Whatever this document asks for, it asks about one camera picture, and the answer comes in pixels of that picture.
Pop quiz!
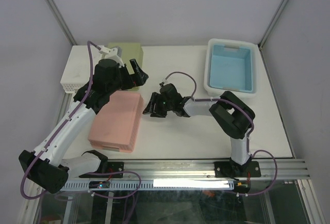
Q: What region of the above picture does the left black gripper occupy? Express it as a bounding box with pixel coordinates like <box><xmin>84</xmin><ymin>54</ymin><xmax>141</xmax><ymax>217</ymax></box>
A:
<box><xmin>107</xmin><ymin>59</ymin><xmax>149</xmax><ymax>95</ymax></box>

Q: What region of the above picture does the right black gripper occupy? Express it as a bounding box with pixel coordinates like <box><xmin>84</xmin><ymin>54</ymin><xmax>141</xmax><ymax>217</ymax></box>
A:
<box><xmin>142</xmin><ymin>92</ymin><xmax>174</xmax><ymax>118</ymax></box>

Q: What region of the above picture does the green perforated basket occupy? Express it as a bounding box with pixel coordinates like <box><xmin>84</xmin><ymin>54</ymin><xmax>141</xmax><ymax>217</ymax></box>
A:
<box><xmin>110</xmin><ymin>43</ymin><xmax>144</xmax><ymax>90</ymax></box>

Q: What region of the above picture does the pink perforated basket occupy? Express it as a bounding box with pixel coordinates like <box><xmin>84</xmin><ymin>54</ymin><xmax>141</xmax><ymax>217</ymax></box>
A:
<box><xmin>88</xmin><ymin>91</ymin><xmax>144</xmax><ymax>153</ymax></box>

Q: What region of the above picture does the white perforated basket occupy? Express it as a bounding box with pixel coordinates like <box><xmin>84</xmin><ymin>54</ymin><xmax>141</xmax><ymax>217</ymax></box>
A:
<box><xmin>60</xmin><ymin>45</ymin><xmax>90</xmax><ymax>94</ymax></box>

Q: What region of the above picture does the white bottom basket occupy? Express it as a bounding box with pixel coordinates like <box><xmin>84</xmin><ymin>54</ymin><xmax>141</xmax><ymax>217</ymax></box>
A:
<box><xmin>204</xmin><ymin>38</ymin><xmax>258</xmax><ymax>99</ymax></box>

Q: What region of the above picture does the blue basket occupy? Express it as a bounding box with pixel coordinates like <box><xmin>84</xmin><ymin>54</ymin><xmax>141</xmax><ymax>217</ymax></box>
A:
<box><xmin>208</xmin><ymin>44</ymin><xmax>254</xmax><ymax>93</ymax></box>

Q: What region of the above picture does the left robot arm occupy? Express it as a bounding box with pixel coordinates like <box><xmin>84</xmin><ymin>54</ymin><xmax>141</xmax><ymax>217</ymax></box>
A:
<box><xmin>19</xmin><ymin>59</ymin><xmax>149</xmax><ymax>194</ymax></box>

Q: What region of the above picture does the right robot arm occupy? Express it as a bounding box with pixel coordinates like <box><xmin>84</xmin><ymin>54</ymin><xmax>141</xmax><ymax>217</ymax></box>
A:
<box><xmin>143</xmin><ymin>84</ymin><xmax>255</xmax><ymax>176</ymax></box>

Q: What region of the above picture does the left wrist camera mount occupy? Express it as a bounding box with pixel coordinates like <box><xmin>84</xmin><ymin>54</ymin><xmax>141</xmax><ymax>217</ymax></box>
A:
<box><xmin>99</xmin><ymin>46</ymin><xmax>125</xmax><ymax>67</ymax></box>

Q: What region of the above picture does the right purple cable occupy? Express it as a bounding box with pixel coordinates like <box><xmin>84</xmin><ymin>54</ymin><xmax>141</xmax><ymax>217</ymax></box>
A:
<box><xmin>164</xmin><ymin>71</ymin><xmax>278</xmax><ymax>198</ymax></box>

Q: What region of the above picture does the purple cable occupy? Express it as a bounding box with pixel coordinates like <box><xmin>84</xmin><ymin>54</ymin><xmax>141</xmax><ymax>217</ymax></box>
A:
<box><xmin>20</xmin><ymin>40</ymin><xmax>104</xmax><ymax>200</ymax></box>
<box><xmin>164</xmin><ymin>71</ymin><xmax>278</xmax><ymax>198</ymax></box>

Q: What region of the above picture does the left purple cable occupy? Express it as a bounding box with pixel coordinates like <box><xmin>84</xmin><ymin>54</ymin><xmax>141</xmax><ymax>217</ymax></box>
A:
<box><xmin>20</xmin><ymin>40</ymin><xmax>104</xmax><ymax>200</ymax></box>

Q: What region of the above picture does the aluminium mounting rail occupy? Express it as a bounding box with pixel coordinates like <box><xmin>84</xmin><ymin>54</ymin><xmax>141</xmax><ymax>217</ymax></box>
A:
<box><xmin>61</xmin><ymin>159</ymin><xmax>309</xmax><ymax>183</ymax></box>

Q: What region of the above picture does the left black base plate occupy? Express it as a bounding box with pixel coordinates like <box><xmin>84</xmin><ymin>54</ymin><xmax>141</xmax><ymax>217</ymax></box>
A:
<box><xmin>79</xmin><ymin>161</ymin><xmax>124</xmax><ymax>179</ymax></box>

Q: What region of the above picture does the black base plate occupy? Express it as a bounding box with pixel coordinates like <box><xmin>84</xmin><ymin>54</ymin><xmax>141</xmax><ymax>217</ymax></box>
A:
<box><xmin>214</xmin><ymin>161</ymin><xmax>261</xmax><ymax>179</ymax></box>
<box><xmin>79</xmin><ymin>161</ymin><xmax>124</xmax><ymax>179</ymax></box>

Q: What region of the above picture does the white slotted cable duct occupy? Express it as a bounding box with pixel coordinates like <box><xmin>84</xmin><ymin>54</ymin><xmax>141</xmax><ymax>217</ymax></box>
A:
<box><xmin>61</xmin><ymin>179</ymin><xmax>234</xmax><ymax>191</ymax></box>

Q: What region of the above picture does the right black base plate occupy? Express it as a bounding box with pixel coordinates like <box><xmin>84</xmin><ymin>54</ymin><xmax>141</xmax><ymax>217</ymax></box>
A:
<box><xmin>214</xmin><ymin>161</ymin><xmax>261</xmax><ymax>179</ymax></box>

